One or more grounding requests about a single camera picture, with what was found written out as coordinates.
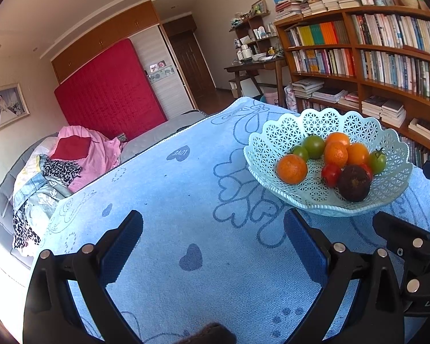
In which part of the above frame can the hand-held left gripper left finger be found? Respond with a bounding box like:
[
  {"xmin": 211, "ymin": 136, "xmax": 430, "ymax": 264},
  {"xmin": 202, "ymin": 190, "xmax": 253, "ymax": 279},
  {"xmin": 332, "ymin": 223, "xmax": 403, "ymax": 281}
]
[{"xmin": 23, "ymin": 210, "xmax": 144, "ymax": 344}]

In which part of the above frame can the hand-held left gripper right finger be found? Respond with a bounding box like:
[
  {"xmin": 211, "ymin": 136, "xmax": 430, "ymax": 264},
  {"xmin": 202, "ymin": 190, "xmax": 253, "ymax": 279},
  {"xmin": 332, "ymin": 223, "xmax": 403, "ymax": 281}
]
[{"xmin": 284, "ymin": 208, "xmax": 405, "ymax": 344}]

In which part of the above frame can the small green tomato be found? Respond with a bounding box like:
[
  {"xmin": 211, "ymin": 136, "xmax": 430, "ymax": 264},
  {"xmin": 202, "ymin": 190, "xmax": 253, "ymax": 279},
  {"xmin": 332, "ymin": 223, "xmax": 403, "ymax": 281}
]
[
  {"xmin": 292, "ymin": 145, "xmax": 310, "ymax": 162},
  {"xmin": 368, "ymin": 148, "xmax": 388, "ymax": 175}
]

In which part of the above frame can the dark brown round fruit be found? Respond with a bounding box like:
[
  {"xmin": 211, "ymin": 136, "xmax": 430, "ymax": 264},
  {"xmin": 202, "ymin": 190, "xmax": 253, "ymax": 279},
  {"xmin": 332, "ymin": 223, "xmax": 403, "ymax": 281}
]
[{"xmin": 337, "ymin": 165, "xmax": 372, "ymax": 202}]

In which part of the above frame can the dimpled mandarin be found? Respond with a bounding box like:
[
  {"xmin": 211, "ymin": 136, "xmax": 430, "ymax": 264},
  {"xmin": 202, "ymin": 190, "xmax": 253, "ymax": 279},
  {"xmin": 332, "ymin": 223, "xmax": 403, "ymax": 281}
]
[
  {"xmin": 276, "ymin": 154, "xmax": 309, "ymax": 186},
  {"xmin": 323, "ymin": 141, "xmax": 349, "ymax": 167}
]

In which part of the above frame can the large smooth orange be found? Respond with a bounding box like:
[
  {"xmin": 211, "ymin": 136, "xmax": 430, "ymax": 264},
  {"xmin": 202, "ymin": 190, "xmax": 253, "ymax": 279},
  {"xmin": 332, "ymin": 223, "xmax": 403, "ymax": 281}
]
[{"xmin": 346, "ymin": 142, "xmax": 370, "ymax": 166}]

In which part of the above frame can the large green tomato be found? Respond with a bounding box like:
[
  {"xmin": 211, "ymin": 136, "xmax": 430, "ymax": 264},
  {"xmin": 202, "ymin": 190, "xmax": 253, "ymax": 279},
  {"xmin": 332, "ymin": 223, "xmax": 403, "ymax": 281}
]
[{"xmin": 302, "ymin": 134, "xmax": 326, "ymax": 160}]

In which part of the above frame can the oval smooth orange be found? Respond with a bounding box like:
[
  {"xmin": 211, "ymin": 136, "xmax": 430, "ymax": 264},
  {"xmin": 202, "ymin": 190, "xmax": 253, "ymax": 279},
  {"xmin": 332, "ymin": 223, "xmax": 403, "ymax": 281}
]
[{"xmin": 325, "ymin": 132, "xmax": 351, "ymax": 147}]

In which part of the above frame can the light blue lattice basket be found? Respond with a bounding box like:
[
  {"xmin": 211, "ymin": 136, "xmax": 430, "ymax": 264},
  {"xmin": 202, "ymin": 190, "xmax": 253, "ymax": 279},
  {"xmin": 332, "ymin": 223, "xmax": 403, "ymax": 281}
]
[{"xmin": 244, "ymin": 108, "xmax": 414, "ymax": 217}]

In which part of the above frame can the black and white patterned cloth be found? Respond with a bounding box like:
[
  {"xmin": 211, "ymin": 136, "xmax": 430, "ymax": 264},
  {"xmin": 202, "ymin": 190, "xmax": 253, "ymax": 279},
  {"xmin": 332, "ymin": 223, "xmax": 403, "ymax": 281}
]
[{"xmin": 12, "ymin": 158, "xmax": 83, "ymax": 251}]

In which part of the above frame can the pink cloth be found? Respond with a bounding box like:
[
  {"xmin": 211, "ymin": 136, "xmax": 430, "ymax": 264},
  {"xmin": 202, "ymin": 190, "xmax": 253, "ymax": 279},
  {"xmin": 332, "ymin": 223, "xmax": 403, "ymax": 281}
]
[{"xmin": 52, "ymin": 125, "xmax": 128, "ymax": 194}]

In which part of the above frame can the floral quilt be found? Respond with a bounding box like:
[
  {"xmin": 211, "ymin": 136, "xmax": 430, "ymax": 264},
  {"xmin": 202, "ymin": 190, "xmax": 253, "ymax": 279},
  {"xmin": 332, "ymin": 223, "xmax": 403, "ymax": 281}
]
[{"xmin": 12, "ymin": 154, "xmax": 72, "ymax": 223}]

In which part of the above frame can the grey sofa bed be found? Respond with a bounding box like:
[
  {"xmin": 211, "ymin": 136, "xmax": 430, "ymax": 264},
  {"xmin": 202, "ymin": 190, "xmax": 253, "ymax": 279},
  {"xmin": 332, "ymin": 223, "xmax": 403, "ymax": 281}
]
[{"xmin": 0, "ymin": 109, "xmax": 208, "ymax": 269}]

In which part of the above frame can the red cushion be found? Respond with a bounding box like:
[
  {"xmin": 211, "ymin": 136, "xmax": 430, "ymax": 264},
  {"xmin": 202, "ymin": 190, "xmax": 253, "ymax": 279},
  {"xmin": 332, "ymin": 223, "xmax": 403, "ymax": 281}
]
[{"xmin": 51, "ymin": 135, "xmax": 92, "ymax": 160}]

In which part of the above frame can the wooden bookshelf with books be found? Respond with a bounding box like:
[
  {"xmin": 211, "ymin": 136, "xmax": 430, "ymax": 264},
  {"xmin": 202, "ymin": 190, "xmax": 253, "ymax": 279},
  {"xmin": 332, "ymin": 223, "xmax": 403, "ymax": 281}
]
[{"xmin": 275, "ymin": 0, "xmax": 430, "ymax": 169}]

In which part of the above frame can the white patterned bag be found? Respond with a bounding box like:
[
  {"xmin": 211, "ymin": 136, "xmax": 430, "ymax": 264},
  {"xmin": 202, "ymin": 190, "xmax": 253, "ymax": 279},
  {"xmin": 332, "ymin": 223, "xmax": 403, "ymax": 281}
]
[{"xmin": 285, "ymin": 82, "xmax": 298, "ymax": 112}]

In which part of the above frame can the red mattress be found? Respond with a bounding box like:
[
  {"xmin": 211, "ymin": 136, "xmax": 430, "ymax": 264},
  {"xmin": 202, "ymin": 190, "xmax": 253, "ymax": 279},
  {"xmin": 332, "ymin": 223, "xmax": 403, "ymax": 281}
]
[{"xmin": 54, "ymin": 39, "xmax": 168, "ymax": 140}]

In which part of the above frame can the framed photo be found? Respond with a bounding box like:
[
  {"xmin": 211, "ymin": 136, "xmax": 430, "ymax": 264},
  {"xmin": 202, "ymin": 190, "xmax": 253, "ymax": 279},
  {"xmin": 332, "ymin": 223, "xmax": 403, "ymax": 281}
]
[{"xmin": 0, "ymin": 82, "xmax": 31, "ymax": 137}]

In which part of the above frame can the wooden desk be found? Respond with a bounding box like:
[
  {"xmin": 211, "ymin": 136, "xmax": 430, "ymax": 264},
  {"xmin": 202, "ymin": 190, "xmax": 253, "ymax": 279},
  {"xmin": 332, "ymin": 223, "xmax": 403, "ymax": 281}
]
[{"xmin": 224, "ymin": 56, "xmax": 291, "ymax": 108}]

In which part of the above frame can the dark wooden door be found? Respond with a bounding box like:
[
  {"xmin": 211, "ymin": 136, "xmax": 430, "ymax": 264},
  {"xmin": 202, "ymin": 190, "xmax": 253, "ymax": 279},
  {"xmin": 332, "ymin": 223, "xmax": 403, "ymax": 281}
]
[{"xmin": 162, "ymin": 14, "xmax": 217, "ymax": 103}]

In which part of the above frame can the wooden wardrobe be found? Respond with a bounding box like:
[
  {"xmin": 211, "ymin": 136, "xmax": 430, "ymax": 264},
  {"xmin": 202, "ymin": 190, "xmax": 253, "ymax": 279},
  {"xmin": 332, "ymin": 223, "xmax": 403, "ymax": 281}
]
[{"xmin": 51, "ymin": 0, "xmax": 216, "ymax": 122}]

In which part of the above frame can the small wooden shelf unit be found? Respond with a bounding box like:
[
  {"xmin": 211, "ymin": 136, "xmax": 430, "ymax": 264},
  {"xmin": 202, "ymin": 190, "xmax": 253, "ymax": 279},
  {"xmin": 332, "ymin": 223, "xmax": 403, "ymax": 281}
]
[{"xmin": 229, "ymin": 0, "xmax": 284, "ymax": 61}]

